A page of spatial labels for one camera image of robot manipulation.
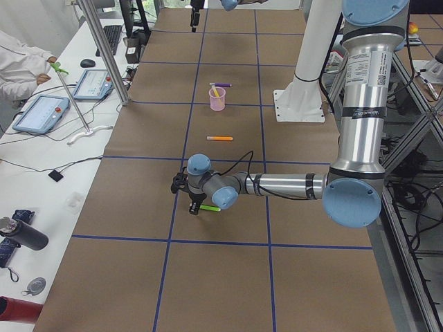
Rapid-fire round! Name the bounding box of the pink mesh pen holder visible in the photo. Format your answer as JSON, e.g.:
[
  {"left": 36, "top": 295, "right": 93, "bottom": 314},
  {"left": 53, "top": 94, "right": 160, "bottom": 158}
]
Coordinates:
[{"left": 208, "top": 86, "right": 226, "bottom": 111}]

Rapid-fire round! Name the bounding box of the purple highlighter pen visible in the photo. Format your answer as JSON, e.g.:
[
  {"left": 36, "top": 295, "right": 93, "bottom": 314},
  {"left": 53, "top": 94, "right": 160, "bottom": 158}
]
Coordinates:
[{"left": 209, "top": 82, "right": 233, "bottom": 87}]

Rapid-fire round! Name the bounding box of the blue teach pendant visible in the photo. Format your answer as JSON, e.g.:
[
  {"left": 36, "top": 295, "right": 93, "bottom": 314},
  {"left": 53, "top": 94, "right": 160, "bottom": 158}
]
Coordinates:
[
  {"left": 73, "top": 69, "right": 113, "bottom": 101},
  {"left": 12, "top": 95, "right": 70, "bottom": 134}
]

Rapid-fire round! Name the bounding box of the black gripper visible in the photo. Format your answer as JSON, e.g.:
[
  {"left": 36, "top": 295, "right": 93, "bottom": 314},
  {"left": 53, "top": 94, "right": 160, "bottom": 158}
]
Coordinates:
[{"left": 189, "top": 192, "right": 205, "bottom": 215}]

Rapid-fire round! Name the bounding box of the orange highlighter pen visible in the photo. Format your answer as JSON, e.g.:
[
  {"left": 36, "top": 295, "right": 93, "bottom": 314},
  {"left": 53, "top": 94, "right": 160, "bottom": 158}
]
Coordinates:
[{"left": 206, "top": 136, "right": 233, "bottom": 142}]

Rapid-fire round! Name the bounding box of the yellow highlighter pen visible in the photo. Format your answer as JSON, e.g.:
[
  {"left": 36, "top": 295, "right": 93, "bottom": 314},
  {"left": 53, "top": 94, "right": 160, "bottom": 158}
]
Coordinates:
[{"left": 212, "top": 85, "right": 220, "bottom": 98}]

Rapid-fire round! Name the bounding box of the black keyboard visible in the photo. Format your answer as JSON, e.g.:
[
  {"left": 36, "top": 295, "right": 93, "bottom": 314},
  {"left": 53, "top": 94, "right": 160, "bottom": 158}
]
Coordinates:
[{"left": 103, "top": 25, "right": 123, "bottom": 55}]

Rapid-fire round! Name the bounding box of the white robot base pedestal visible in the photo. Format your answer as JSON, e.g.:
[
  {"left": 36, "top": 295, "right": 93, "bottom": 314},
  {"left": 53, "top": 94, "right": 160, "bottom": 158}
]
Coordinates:
[{"left": 273, "top": 0, "right": 342, "bottom": 122}]

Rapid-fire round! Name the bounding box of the green highlighter pen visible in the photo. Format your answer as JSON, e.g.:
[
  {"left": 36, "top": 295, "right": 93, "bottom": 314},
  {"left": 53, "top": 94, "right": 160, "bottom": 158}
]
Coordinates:
[{"left": 199, "top": 205, "right": 222, "bottom": 212}]

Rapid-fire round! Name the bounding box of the aluminium frame post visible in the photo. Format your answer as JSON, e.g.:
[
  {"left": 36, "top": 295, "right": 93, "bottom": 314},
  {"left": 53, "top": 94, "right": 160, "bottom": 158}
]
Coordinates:
[{"left": 77, "top": 0, "right": 129, "bottom": 106}]

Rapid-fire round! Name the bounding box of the metal rod stand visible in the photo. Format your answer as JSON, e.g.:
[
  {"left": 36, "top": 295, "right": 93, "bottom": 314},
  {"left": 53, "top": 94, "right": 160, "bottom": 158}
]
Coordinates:
[{"left": 50, "top": 62, "right": 114, "bottom": 146}]

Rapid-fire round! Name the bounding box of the person in white coat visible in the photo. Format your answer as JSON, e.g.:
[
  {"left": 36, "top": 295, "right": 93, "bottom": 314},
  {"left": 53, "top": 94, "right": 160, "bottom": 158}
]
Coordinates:
[{"left": 1, "top": 31, "right": 57, "bottom": 103}]

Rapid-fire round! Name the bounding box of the black computer mouse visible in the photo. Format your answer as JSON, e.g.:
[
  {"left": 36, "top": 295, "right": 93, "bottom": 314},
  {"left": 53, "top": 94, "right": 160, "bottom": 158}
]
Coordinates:
[{"left": 80, "top": 59, "right": 96, "bottom": 68}]

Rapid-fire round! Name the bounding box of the blue teach pendant far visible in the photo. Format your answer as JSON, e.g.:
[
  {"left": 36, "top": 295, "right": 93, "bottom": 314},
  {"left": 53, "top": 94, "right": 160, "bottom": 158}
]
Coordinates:
[{"left": 73, "top": 69, "right": 113, "bottom": 101}]

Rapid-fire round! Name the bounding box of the red cylinder bottle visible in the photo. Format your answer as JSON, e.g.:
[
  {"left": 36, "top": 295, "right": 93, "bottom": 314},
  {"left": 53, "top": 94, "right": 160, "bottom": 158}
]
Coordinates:
[{"left": 0, "top": 296, "right": 43, "bottom": 324}]

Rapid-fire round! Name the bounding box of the blue teach pendant near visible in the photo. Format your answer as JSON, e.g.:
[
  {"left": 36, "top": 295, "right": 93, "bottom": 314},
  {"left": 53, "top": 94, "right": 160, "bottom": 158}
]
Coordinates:
[{"left": 12, "top": 95, "right": 70, "bottom": 134}]

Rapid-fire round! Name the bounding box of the black water bottle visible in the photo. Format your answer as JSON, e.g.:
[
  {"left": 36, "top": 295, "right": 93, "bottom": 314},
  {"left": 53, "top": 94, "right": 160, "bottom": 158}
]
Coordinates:
[{"left": 1, "top": 217, "right": 48, "bottom": 250}]

